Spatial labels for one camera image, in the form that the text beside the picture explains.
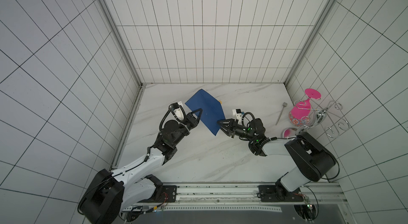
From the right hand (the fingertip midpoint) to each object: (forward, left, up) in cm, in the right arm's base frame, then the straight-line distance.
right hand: (218, 121), depth 79 cm
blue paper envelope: (+3, +4, +6) cm, 7 cm away
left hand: (+1, +8, +6) cm, 10 cm away
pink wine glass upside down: (+8, -44, -3) cm, 45 cm away
